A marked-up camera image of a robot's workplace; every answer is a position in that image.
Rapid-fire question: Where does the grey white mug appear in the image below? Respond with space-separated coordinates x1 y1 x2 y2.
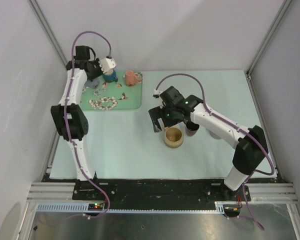
85 77 100 89

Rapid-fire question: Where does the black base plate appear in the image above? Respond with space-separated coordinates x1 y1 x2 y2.
72 177 251 203

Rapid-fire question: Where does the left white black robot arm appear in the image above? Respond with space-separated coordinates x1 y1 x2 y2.
50 45 98 181

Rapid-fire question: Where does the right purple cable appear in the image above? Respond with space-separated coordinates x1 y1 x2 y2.
156 72 276 230

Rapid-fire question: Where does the green floral tray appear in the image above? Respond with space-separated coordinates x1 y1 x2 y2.
80 70 142 111

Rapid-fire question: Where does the pink floral mug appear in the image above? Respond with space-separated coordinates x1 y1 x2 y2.
124 70 143 87

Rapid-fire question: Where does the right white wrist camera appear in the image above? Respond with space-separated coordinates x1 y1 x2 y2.
152 89 162 99

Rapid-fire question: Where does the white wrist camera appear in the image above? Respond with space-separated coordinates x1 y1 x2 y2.
152 89 162 99
98 57 117 74

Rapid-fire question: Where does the grey slotted cable duct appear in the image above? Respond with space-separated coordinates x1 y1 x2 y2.
36 201 227 215

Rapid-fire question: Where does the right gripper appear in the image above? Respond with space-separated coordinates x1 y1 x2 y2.
149 103 185 133

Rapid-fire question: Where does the blue ribbed mug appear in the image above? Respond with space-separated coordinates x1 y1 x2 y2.
102 69 118 83

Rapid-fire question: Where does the purple cable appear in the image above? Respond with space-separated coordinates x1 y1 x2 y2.
156 72 276 230
37 31 113 226

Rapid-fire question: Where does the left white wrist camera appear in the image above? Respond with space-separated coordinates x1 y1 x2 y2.
98 57 117 74

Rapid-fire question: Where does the dark brown mug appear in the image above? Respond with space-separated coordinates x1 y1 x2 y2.
185 121 200 137

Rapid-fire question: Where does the beige round mug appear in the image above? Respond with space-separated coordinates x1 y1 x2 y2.
163 127 184 149

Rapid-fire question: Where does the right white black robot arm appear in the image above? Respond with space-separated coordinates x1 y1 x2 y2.
148 86 268 201

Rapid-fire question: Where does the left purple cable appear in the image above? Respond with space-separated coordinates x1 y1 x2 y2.
37 31 113 226

